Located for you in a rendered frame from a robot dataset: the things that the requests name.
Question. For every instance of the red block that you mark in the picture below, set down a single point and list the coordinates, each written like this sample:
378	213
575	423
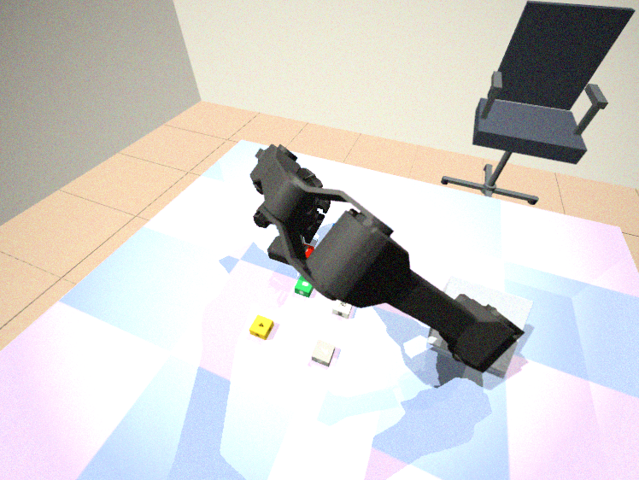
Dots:
309	250

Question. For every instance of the green block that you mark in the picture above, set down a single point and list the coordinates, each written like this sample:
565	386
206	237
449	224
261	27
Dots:
303	288

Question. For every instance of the yellow block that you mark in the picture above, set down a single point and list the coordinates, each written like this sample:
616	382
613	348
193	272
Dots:
261	327

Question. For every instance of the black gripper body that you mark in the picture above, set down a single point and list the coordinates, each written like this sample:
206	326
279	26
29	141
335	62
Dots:
305	225

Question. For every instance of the cream block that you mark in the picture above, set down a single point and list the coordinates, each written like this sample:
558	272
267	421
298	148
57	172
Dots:
323	352

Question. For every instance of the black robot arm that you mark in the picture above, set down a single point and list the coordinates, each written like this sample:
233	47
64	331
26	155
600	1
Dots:
358	263

